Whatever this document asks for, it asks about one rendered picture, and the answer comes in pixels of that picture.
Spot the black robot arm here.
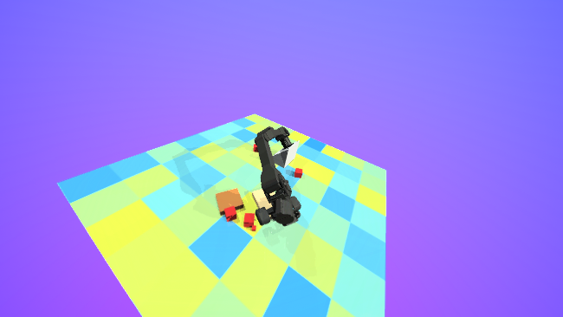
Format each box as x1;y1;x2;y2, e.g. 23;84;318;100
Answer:
254;126;301;227

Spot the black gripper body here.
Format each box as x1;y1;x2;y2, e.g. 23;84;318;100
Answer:
255;196;301;226

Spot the orange block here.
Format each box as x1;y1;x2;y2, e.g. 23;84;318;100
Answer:
216;188;243;216

